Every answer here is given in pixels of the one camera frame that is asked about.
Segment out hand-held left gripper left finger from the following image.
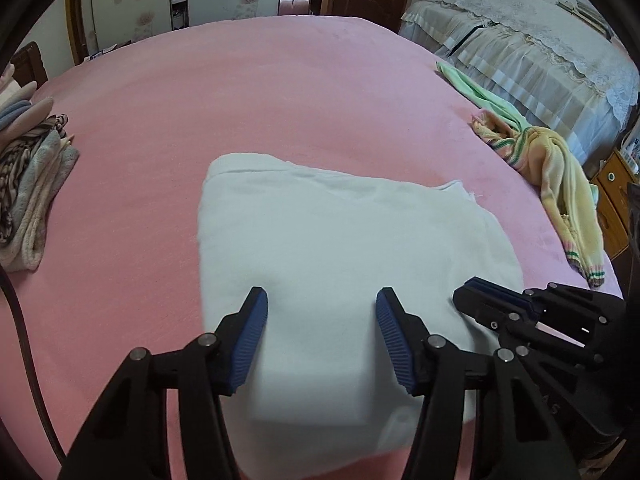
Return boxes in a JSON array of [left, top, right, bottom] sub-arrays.
[[57, 286, 269, 480]]

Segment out black cable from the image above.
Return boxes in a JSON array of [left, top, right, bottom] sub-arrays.
[[0, 265, 68, 467]]

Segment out stack of books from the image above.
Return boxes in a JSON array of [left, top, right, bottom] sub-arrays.
[[555, 0, 617, 41]]

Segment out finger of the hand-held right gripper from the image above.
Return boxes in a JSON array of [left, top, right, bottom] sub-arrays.
[[452, 287, 527, 334], [464, 276, 539, 314]]

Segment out bottles on desk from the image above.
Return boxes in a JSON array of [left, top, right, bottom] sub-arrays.
[[622, 135, 640, 177]]

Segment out floral sliding door wardrobe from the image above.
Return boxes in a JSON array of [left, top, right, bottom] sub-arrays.
[[65, 0, 326, 66]]

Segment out wooden headboard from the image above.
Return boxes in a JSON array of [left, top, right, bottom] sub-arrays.
[[10, 42, 50, 87]]

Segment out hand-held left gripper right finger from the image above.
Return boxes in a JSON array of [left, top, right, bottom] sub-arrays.
[[375, 287, 583, 480]]

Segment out white printed sweatshirt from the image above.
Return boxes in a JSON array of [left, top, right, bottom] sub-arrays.
[[196, 152, 525, 476]]

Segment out sofa with lace cover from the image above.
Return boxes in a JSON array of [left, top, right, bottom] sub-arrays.
[[398, 0, 640, 171]]

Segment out pink bed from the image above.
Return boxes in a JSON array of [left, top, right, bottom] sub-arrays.
[[0, 15, 626, 480]]

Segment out white blue knit sweater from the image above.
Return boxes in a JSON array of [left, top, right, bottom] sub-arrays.
[[0, 67, 55, 143]]

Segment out mint green garment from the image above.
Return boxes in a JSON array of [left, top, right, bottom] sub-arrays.
[[436, 61, 599, 202]]

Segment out wooden desk with drawers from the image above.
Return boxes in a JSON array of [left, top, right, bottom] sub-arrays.
[[590, 150, 640, 262]]

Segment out yellow knit sweater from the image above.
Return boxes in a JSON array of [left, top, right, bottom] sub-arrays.
[[470, 110, 608, 289]]

